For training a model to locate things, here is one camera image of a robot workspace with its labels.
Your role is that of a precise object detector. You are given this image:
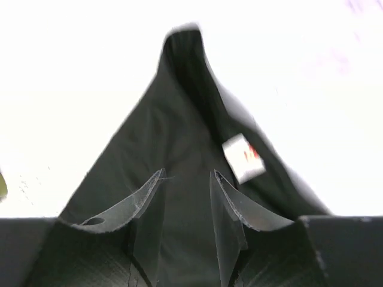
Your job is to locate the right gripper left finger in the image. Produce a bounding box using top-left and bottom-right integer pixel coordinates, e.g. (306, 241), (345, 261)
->
(1, 169), (165, 286)

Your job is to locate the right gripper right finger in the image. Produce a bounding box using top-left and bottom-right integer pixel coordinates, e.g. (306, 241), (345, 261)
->
(210, 172), (382, 287)

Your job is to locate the black t shirt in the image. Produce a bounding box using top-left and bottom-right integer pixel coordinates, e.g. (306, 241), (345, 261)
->
(59, 28), (326, 286)

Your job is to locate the olive green plastic bin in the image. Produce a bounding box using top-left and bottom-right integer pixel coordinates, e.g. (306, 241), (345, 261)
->
(0, 173), (8, 200)

